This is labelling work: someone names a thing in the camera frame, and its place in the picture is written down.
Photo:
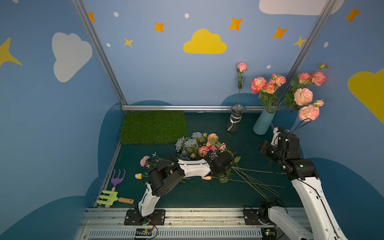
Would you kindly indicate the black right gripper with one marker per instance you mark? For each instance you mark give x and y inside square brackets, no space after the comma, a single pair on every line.
[265,148]

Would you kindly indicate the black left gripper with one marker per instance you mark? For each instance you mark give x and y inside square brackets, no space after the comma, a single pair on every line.
[218,163]

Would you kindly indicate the pale pink rose spray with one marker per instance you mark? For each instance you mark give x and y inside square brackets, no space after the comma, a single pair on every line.
[302,100]

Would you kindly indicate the salmon pink rose cluster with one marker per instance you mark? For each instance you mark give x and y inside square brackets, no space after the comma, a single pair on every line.
[270,90]

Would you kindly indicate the pink rose spray stem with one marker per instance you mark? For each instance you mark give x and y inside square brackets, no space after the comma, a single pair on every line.
[306,80]

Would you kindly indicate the small pink carnation stem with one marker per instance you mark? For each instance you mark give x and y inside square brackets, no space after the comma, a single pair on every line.
[150,161]

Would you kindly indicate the pink rosebud long stem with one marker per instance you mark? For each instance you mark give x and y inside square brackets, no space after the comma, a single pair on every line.
[241,69]

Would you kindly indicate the single pink rose stem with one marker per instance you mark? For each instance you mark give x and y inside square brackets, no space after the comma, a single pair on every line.
[258,86]

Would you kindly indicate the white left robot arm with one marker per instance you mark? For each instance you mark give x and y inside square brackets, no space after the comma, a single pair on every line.
[166,175]

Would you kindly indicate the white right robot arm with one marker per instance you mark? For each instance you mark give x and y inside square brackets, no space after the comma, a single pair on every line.
[305,179]

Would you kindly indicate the light blue cylinder vase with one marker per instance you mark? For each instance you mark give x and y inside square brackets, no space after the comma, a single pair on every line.
[264,121]

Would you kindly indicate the clear glass vase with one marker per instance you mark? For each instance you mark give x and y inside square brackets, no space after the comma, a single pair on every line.
[236,116]

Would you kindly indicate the pile of pink roses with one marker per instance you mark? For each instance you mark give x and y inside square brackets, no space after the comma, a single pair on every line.
[235,173]

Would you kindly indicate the grey blue artificial flower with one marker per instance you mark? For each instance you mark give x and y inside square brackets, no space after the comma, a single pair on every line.
[188,147]

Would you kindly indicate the green artificial grass mat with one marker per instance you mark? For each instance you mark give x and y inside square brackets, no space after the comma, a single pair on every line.
[153,128]

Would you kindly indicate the purple plastic toy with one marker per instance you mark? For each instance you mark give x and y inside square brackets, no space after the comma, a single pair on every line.
[116,180]

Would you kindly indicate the green toy garden fork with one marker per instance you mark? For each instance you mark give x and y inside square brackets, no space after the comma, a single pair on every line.
[109,197]

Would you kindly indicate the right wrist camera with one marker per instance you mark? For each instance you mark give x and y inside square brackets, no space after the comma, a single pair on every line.
[276,133]

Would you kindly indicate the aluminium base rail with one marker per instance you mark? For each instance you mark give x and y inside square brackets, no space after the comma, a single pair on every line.
[204,224]

